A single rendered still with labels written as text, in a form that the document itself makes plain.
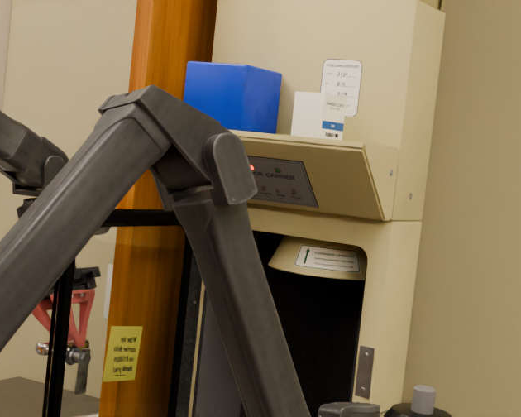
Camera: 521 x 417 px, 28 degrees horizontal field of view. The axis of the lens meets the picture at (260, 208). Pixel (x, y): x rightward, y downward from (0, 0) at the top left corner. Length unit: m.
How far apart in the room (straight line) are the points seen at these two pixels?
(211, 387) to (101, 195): 0.72
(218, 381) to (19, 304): 0.77
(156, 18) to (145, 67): 0.07
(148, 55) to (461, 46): 0.60
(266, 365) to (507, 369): 0.83
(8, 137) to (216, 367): 0.50
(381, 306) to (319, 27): 0.40
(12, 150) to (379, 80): 0.50
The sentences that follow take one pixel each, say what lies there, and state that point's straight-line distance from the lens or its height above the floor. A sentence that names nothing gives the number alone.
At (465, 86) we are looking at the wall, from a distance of 1.85.
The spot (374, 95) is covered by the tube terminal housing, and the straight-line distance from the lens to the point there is 1.44.
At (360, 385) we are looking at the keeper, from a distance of 1.45.
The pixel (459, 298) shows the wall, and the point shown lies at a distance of 1.85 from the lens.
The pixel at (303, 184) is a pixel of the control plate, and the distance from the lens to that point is 1.40.
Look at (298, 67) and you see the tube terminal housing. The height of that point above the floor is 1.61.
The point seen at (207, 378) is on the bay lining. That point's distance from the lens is 1.61.
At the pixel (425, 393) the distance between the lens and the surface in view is 1.32.
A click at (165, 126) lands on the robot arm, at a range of 0.98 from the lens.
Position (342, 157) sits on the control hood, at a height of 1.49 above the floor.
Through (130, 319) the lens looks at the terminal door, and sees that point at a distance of 1.45.
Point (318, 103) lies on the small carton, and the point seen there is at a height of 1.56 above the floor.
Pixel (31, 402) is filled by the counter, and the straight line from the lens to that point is 2.16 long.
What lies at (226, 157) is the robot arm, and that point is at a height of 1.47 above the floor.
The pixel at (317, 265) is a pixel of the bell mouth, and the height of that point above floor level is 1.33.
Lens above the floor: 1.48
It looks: 3 degrees down
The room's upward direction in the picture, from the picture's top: 6 degrees clockwise
